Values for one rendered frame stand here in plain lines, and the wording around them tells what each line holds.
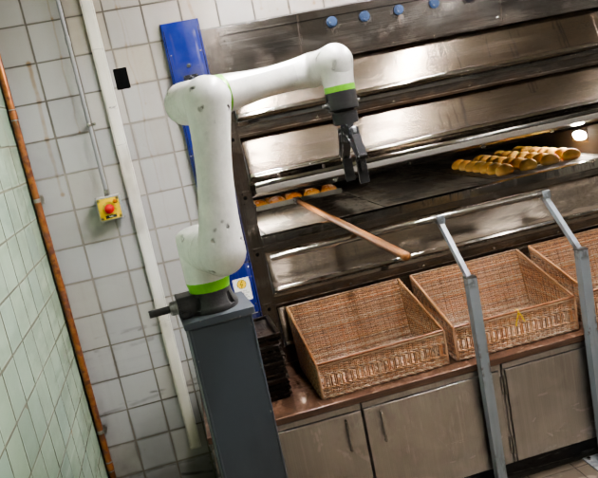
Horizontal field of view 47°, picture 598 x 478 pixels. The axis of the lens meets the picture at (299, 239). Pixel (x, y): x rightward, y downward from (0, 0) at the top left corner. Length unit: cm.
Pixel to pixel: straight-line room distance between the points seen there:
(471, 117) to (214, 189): 178
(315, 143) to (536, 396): 143
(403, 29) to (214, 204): 169
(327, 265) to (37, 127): 137
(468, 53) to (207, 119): 180
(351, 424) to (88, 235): 135
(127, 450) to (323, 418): 99
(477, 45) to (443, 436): 174
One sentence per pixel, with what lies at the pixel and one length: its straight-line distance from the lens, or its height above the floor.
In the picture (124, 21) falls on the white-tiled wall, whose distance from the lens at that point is 306.
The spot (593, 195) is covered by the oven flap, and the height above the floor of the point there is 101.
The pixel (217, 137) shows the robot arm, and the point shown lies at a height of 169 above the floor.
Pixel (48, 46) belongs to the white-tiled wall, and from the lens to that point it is 308.
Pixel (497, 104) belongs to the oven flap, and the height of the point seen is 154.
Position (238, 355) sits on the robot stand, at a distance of 203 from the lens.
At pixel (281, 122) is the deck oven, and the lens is 308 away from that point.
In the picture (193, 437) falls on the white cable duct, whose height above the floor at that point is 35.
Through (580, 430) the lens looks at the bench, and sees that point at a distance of 328.
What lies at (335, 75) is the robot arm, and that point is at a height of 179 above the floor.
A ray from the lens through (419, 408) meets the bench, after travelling 290.
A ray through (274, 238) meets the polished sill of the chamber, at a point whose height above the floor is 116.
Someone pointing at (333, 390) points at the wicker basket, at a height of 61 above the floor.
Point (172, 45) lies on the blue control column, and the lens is 302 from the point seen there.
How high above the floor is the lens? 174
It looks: 11 degrees down
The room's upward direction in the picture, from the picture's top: 11 degrees counter-clockwise
